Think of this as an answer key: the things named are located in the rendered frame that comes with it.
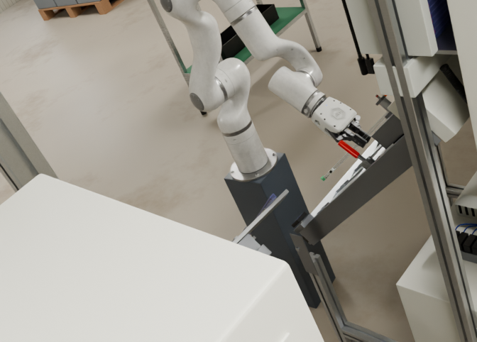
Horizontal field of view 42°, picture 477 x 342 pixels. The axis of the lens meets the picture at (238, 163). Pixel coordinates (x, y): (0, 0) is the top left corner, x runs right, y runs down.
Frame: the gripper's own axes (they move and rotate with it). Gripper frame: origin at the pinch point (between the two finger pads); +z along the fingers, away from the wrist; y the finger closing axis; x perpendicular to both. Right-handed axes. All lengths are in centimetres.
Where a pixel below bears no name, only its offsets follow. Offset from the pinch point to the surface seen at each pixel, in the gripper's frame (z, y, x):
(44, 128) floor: -255, 58, 311
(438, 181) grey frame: 23.7, -22.3, -31.2
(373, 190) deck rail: 12.7, -20.7, -11.8
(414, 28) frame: 3, -22, -63
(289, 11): -125, 188, 168
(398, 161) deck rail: 14.0, -20.7, -27.1
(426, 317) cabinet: 45, -20, 23
